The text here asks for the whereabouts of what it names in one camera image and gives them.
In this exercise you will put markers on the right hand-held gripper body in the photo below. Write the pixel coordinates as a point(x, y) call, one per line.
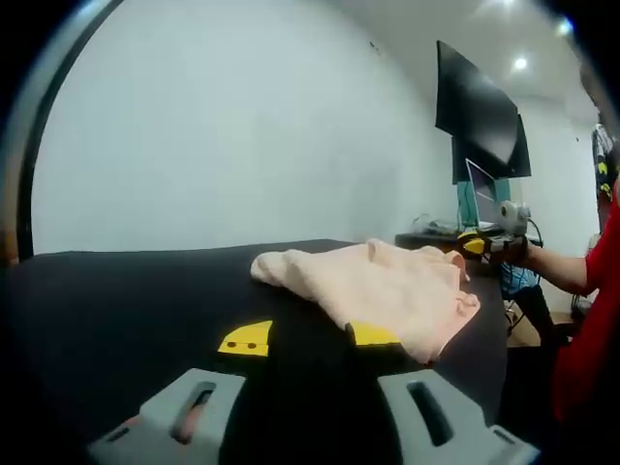
point(514, 212)

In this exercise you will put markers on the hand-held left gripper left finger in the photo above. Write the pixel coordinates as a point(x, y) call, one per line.
point(203, 416)

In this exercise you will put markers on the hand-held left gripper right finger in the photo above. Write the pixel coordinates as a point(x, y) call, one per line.
point(436, 416)

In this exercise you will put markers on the pink towel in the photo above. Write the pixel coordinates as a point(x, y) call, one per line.
point(382, 286)

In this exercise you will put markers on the open laptop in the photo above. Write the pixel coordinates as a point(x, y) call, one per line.
point(482, 194)

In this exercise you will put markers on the clear plastic item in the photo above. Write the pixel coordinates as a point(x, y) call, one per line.
point(433, 225)

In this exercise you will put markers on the dark background desk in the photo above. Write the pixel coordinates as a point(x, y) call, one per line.
point(421, 239)

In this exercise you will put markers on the black chair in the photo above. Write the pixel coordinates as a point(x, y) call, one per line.
point(535, 310)

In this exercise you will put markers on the black white patterned cloth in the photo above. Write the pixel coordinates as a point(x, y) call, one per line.
point(603, 155)

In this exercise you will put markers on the person in red shirt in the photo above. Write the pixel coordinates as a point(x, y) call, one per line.
point(591, 315)

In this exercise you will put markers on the large black monitor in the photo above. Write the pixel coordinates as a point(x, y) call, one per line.
point(472, 106)

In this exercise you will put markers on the black table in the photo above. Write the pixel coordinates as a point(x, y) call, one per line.
point(121, 300)

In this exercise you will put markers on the round ceiling light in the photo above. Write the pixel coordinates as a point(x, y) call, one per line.
point(520, 63)
point(564, 26)

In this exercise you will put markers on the black door frame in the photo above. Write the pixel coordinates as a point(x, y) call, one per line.
point(48, 116)

